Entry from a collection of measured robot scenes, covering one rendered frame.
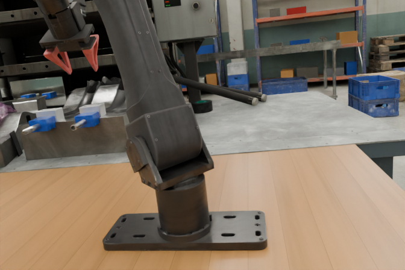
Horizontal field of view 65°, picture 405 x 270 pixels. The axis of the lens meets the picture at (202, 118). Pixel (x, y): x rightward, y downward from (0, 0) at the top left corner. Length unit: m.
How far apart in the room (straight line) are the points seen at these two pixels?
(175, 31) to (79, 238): 1.26
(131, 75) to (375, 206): 0.36
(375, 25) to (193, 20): 6.19
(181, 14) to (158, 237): 1.31
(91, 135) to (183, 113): 0.45
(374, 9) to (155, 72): 7.23
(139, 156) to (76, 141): 0.47
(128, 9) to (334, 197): 0.38
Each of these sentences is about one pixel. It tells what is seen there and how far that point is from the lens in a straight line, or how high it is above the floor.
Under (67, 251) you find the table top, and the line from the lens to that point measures 0.46.
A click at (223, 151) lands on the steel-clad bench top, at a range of 0.70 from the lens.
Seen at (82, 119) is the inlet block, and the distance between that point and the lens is 0.77.
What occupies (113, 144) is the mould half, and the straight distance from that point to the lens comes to 0.79.
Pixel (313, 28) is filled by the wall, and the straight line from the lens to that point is 7.33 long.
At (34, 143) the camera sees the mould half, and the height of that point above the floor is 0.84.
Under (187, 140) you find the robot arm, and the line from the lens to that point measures 0.38.
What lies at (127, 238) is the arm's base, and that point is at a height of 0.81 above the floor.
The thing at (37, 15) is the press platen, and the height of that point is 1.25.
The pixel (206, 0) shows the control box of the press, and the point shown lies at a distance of 1.60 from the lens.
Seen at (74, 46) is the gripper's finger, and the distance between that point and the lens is 0.73.
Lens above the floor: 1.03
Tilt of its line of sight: 13 degrees down
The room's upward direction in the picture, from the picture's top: 6 degrees counter-clockwise
